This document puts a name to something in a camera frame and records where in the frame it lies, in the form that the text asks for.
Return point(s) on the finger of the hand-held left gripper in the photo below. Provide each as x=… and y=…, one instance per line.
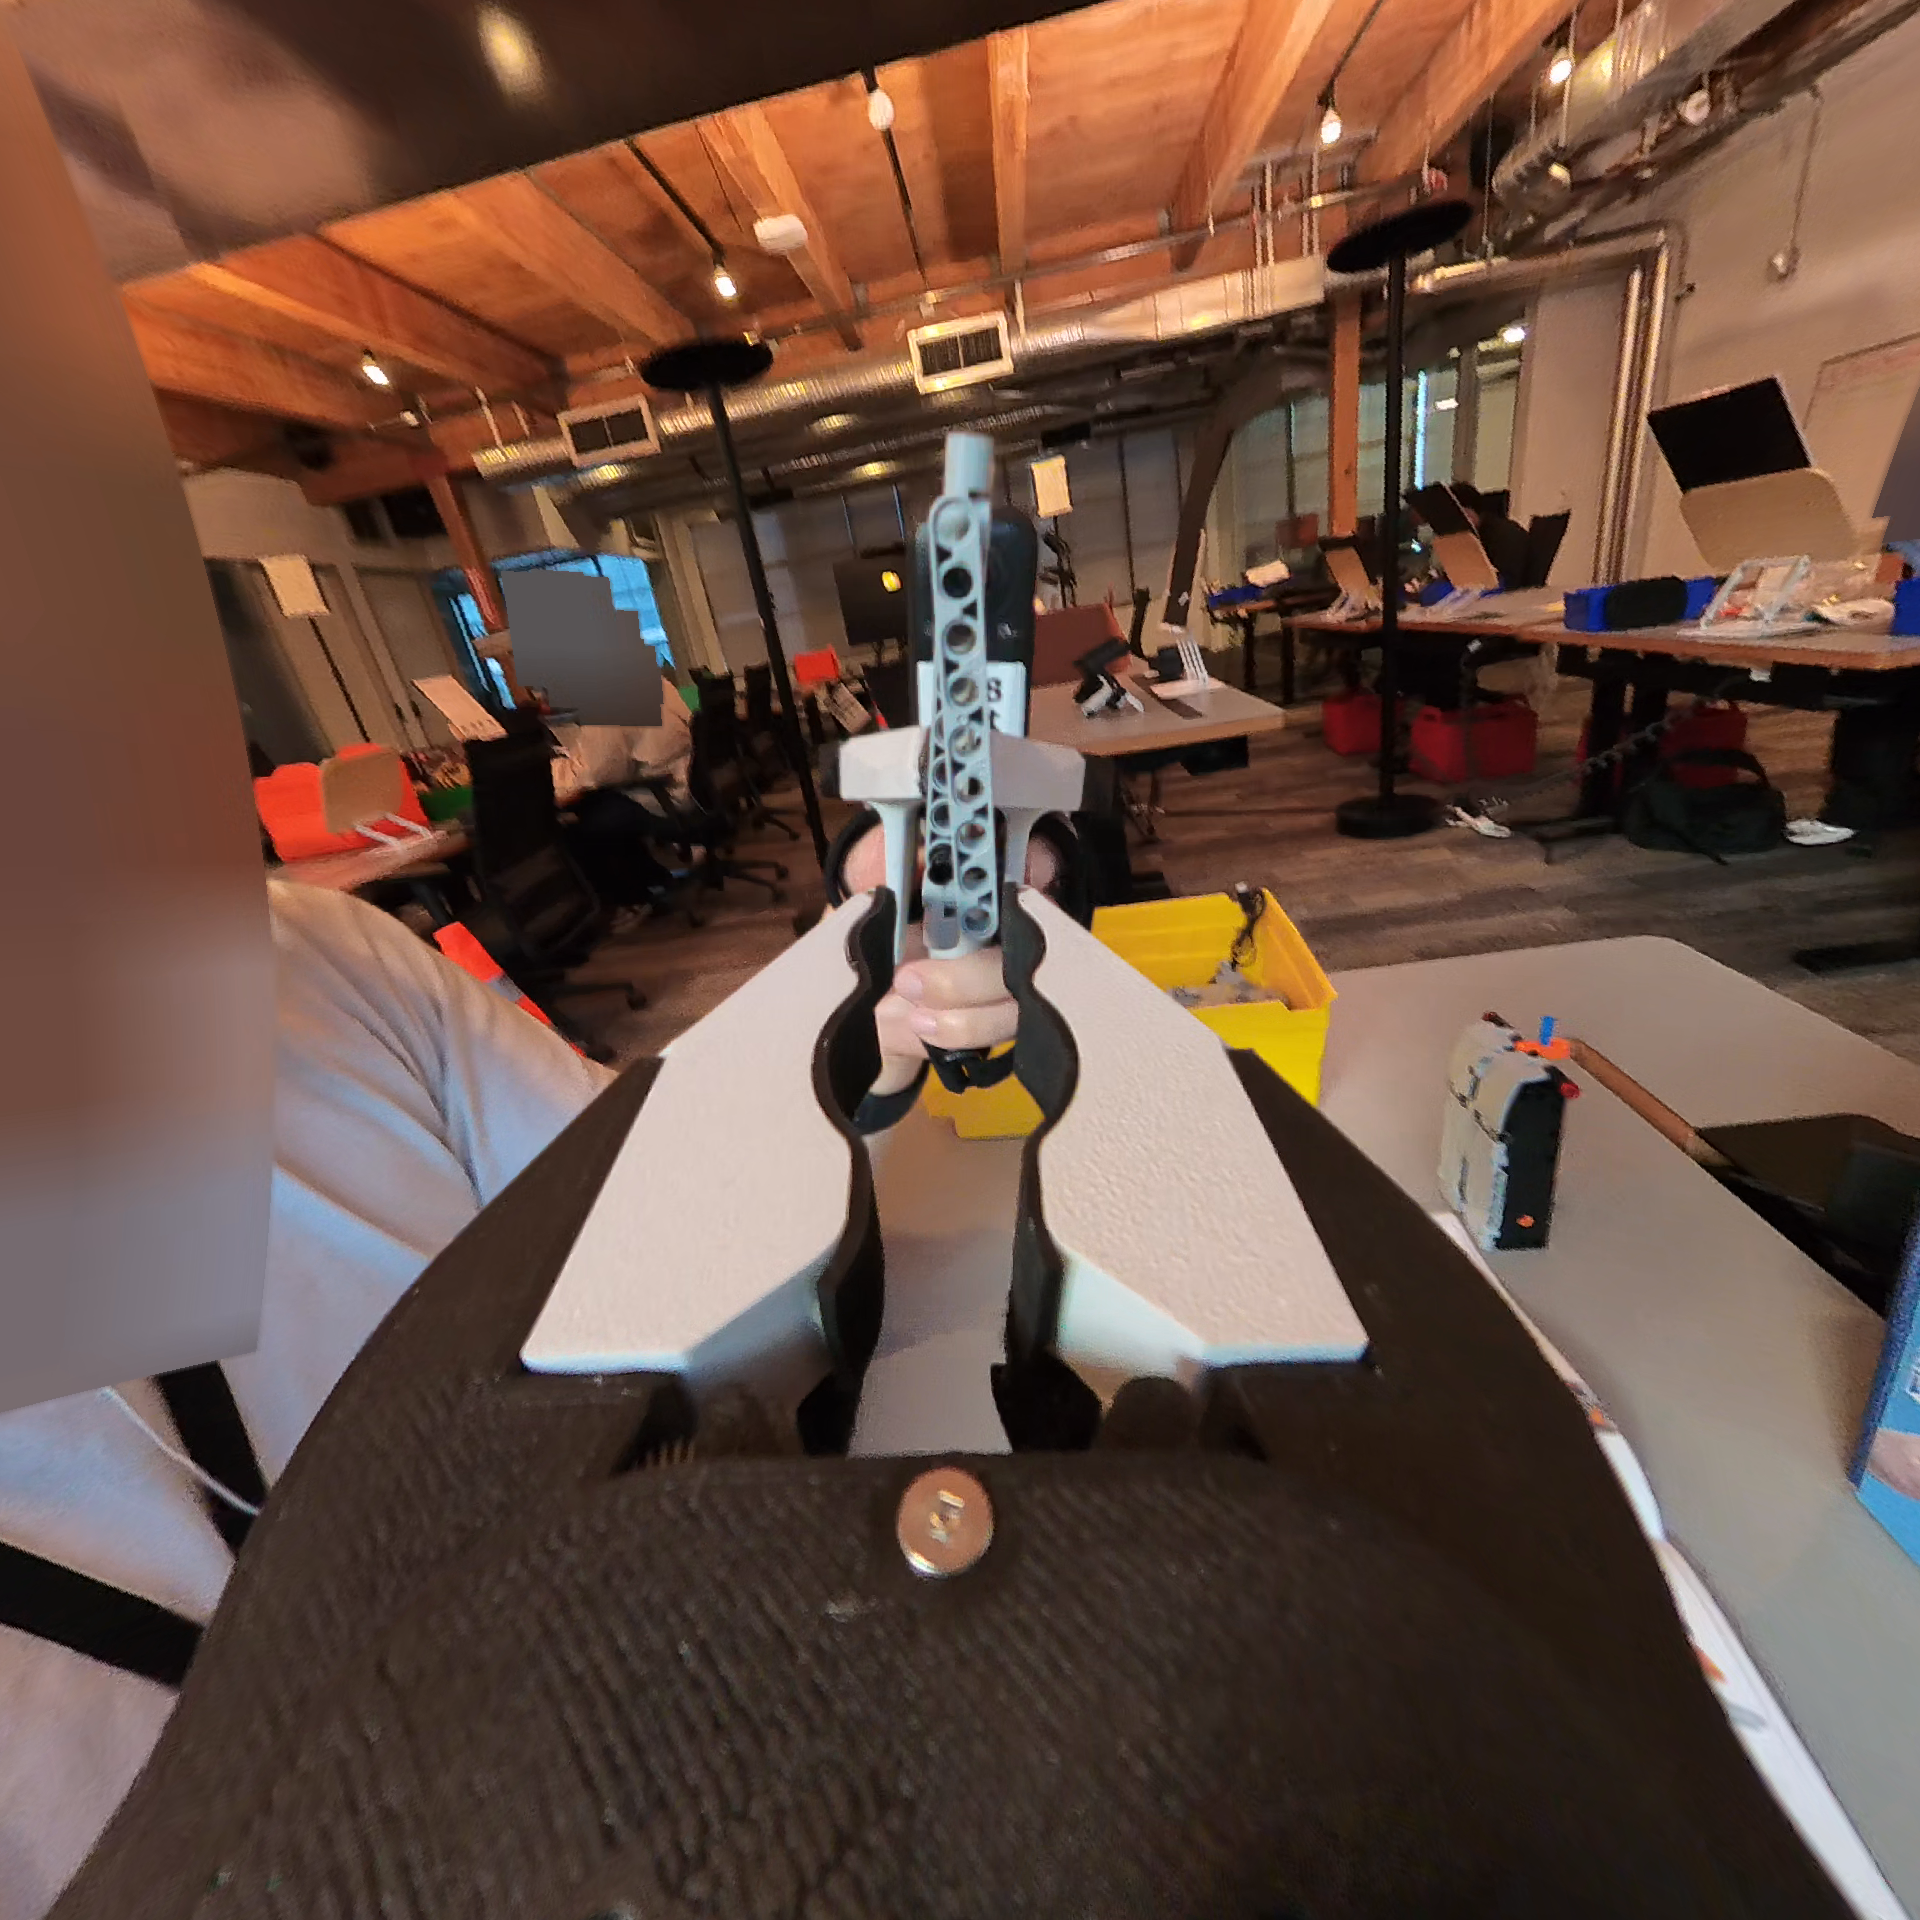
x=879, y=769
x=1043, y=772

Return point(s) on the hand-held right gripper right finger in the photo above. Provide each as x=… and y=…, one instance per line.
x=1185, y=1200

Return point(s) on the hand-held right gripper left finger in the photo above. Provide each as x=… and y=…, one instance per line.
x=705, y=1200

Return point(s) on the grey perforated toy beam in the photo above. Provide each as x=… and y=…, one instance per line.
x=961, y=751

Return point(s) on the light grey desk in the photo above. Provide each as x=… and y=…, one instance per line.
x=1680, y=1319

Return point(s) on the person's left hand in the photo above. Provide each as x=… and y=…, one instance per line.
x=945, y=1003

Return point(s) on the brown seat back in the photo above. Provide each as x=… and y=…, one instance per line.
x=1073, y=644

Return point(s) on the black white handheld device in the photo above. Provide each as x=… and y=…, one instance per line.
x=1109, y=691

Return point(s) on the hanging paper sign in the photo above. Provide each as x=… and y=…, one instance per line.
x=1050, y=484

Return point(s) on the black monitor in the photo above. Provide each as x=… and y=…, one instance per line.
x=867, y=600

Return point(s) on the grey table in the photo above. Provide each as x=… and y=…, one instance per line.
x=1185, y=713

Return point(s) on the yellow bin with toy parts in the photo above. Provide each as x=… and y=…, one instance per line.
x=1275, y=1035

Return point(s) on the pile of toy parts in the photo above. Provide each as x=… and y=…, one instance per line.
x=1223, y=988

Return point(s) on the white ceiling vent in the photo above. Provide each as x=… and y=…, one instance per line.
x=609, y=430
x=961, y=353

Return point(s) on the grey black toy brick assembly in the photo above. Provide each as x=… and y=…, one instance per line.
x=1529, y=1154

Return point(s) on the black office chair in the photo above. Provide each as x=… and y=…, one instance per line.
x=516, y=840

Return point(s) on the wooden work table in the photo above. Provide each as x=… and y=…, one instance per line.
x=1424, y=614
x=1723, y=644

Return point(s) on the large red crate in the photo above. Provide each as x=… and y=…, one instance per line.
x=1476, y=744

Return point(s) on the white power strip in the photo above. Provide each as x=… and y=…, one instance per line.
x=1476, y=822

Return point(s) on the brown wooden stick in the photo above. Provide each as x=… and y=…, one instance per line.
x=1642, y=1103

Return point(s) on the blue bin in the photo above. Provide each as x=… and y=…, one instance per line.
x=1589, y=604

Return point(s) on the orange bin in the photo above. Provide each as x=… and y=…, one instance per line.
x=284, y=809

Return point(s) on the dark flat panel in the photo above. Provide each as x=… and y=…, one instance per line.
x=1828, y=1185

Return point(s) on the black bag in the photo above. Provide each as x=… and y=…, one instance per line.
x=1703, y=809

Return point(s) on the person's white shirt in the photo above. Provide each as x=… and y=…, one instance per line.
x=75, y=1484

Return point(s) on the blue robot kit box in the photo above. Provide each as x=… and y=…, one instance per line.
x=1893, y=1394

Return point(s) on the printed instruction booklet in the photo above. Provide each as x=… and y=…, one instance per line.
x=1732, y=1695

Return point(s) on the large beige black book stand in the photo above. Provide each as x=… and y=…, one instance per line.
x=1770, y=511

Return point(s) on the dark glossy overhead panel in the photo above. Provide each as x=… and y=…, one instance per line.
x=451, y=90

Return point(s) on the silver air duct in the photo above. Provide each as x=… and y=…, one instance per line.
x=1140, y=323

